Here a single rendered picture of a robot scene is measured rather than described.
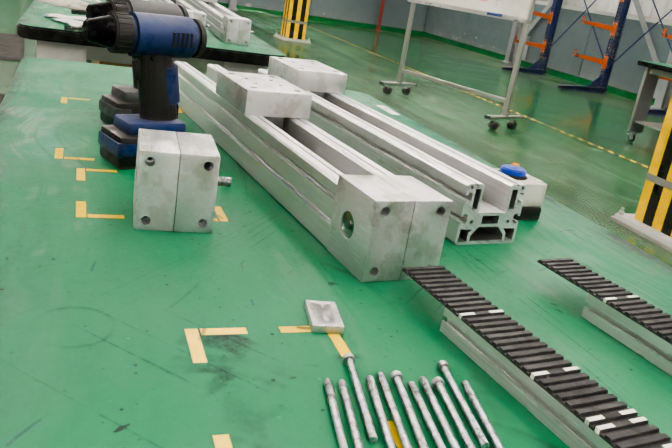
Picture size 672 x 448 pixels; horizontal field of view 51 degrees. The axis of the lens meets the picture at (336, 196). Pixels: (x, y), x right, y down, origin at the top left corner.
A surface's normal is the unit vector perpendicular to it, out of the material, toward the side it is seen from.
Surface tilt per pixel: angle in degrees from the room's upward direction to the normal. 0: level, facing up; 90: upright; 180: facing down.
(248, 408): 0
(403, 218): 90
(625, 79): 90
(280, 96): 90
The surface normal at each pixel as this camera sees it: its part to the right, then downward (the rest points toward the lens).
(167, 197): 0.27, 0.33
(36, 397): 0.16, -0.94
